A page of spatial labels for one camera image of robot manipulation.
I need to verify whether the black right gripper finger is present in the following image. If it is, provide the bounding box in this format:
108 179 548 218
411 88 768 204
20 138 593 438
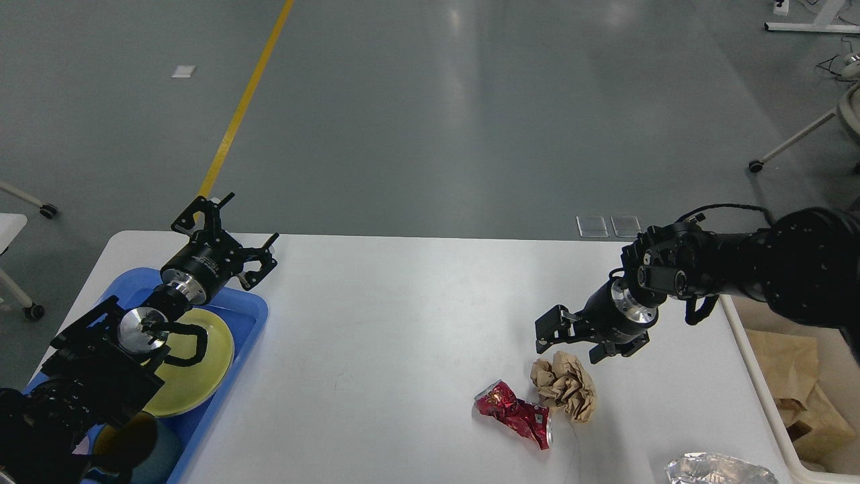
589 333 649 364
535 305 585 354

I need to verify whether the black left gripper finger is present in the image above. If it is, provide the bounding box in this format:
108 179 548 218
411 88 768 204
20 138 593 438
234 233 280 291
170 192 237 246

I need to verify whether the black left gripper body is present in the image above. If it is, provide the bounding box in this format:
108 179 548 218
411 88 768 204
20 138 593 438
160 232 244 306

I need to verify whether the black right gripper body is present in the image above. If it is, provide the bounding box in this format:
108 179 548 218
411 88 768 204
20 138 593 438
575 278 661 344

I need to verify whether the brown paper ball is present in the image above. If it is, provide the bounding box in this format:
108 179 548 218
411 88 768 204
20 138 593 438
529 350 598 425

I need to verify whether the yellow plastic plate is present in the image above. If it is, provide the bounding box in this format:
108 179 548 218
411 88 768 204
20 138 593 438
143 309 234 417

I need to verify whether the brown paper bag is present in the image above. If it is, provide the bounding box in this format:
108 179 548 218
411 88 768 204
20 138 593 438
744 329 819 427

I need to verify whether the teal mug yellow inside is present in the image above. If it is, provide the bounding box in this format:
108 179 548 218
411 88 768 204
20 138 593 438
90 411 183 483

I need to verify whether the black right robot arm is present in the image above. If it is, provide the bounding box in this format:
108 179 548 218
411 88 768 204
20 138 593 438
535 206 859 364

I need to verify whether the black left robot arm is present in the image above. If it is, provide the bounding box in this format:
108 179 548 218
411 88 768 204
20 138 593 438
2 193 277 483

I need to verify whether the blue plastic tray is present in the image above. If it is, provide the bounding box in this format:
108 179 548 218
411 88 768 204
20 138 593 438
91 268 268 483

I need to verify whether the clear floor plate right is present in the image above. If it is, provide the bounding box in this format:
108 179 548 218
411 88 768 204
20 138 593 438
610 215 642 239

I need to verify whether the clear floor plate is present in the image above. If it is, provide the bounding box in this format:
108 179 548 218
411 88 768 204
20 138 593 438
576 215 610 239
610 215 642 239

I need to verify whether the clear floor plate left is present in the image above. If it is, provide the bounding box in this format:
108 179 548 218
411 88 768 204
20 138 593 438
576 215 610 239

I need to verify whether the crushed red can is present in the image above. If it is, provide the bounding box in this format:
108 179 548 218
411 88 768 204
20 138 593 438
474 380 552 450

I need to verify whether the crumpled silver foil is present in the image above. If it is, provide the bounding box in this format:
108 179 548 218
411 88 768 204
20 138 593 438
664 452 778 483

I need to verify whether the white caster leg left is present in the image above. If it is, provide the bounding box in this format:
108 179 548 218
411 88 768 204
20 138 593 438
0 181 58 220

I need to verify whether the white chair leg with caster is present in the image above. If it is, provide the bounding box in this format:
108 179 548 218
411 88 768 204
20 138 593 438
750 84 860 174

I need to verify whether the beige plastic bin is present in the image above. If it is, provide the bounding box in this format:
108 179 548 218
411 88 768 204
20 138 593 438
720 295 859 483

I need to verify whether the white desk base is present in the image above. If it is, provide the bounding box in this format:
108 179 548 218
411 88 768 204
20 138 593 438
764 1 859 36

